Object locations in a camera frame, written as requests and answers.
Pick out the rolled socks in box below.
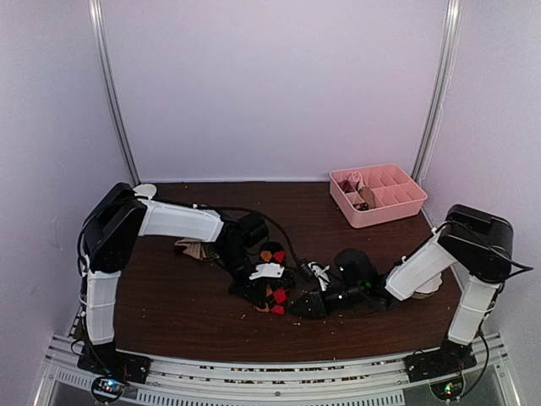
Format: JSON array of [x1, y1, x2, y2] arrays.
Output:
[[339, 172, 377, 211]]

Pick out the argyle black red orange sock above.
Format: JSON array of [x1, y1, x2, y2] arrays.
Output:
[[254, 241, 291, 315]]

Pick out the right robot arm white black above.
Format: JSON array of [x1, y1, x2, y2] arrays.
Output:
[[290, 205, 532, 381]]

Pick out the left aluminium frame post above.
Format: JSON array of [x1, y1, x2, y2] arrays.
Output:
[[88, 0, 140, 185]]

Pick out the aluminium frame post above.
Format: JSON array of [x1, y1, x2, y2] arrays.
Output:
[[88, 0, 140, 185], [412, 0, 462, 183]]

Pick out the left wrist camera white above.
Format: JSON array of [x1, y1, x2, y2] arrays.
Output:
[[249, 262, 285, 280]]

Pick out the right aluminium frame post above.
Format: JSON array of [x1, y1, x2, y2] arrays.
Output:
[[412, 0, 462, 183]]

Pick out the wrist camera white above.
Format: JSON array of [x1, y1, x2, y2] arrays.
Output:
[[249, 262, 285, 280], [308, 261, 331, 291]]

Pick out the pink divided organizer box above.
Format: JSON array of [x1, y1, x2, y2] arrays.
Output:
[[330, 164, 428, 228]]

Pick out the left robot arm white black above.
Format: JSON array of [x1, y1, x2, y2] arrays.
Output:
[[77, 183, 295, 383]]

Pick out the white scalloped bowl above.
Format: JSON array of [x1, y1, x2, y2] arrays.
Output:
[[412, 272, 442, 299]]

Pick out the dark bowl white inside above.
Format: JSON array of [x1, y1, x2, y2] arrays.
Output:
[[133, 184, 157, 199]]

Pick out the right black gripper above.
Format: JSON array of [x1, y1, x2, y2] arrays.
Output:
[[289, 283, 366, 320]]

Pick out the striped beige green sock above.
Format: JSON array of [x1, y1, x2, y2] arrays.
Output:
[[173, 239, 219, 261]]

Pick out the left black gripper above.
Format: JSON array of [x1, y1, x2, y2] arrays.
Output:
[[215, 246, 265, 310]]

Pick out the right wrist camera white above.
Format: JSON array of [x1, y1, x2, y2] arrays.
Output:
[[308, 261, 331, 291]]

